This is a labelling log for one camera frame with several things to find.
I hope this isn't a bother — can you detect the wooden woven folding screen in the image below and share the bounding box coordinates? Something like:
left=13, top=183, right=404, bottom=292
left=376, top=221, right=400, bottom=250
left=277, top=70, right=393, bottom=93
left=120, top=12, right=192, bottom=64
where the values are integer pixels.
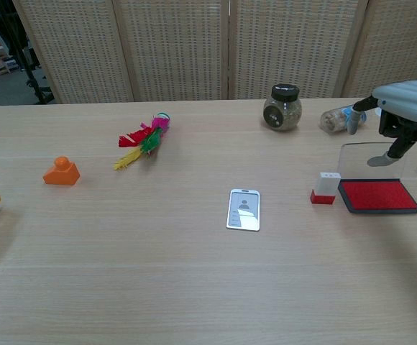
left=12, top=0, right=417, bottom=105

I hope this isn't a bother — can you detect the red white stamp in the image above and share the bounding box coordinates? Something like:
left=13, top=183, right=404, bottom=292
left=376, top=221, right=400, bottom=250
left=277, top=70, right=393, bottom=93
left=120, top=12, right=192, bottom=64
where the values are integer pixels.
left=310, top=172, right=342, bottom=206

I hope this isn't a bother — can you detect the colourful feather shuttlecock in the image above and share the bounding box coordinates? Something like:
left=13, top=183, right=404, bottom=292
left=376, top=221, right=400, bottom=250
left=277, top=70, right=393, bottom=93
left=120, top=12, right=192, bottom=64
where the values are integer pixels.
left=113, top=111, right=172, bottom=172

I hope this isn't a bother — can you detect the red ink pad clear lid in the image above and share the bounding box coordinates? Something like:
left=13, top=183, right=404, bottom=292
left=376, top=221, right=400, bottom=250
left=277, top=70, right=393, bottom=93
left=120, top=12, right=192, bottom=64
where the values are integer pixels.
left=336, top=142, right=417, bottom=216

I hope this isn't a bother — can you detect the orange plastic toy block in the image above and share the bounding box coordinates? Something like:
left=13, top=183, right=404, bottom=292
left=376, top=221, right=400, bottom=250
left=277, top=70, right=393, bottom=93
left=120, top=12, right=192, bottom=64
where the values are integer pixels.
left=42, top=155, right=81, bottom=186

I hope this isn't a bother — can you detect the white ID badge holder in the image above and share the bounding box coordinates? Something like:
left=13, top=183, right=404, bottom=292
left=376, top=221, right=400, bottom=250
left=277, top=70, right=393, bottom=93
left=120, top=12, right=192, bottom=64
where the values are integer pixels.
left=225, top=188, right=262, bottom=232

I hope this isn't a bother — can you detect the black tripod stand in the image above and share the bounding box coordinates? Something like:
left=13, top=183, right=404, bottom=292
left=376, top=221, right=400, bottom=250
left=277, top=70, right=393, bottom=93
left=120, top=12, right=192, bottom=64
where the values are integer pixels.
left=0, top=0, right=55, bottom=105

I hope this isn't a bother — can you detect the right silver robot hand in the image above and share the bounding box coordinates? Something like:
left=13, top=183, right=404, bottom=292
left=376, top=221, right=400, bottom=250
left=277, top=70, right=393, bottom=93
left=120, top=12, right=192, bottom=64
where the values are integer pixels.
left=347, top=79, right=417, bottom=168

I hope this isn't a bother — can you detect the glass jar with black lid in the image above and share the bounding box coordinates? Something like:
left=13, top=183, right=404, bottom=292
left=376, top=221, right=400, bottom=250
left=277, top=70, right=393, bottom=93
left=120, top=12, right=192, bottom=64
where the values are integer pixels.
left=263, top=83, right=303, bottom=132

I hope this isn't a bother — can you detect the clear plastic bottle blue label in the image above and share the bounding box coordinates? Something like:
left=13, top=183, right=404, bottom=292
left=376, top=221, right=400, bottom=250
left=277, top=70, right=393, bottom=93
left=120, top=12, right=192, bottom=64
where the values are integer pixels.
left=319, top=103, right=367, bottom=135

